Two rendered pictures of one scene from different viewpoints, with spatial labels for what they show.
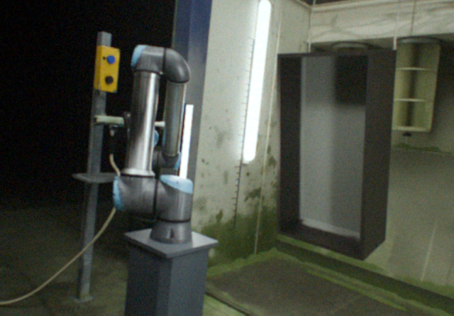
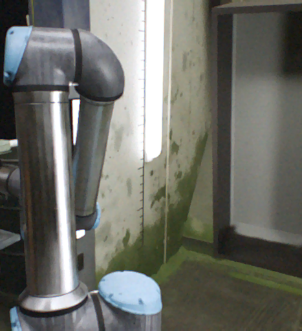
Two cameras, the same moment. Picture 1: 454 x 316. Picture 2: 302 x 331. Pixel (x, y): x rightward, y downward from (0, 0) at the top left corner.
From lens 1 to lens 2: 101 cm
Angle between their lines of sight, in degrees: 17
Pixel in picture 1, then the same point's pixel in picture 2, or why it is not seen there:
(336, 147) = (282, 134)
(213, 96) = not seen: hidden behind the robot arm
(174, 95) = (96, 122)
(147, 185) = (82, 321)
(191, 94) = not seen: hidden behind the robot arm
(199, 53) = (79, 12)
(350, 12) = not seen: outside the picture
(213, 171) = (115, 184)
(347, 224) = (294, 228)
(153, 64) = (57, 72)
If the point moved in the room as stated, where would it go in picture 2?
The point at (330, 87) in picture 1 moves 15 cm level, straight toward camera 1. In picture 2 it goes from (276, 52) to (286, 51)
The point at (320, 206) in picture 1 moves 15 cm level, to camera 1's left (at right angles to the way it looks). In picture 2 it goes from (257, 207) to (233, 209)
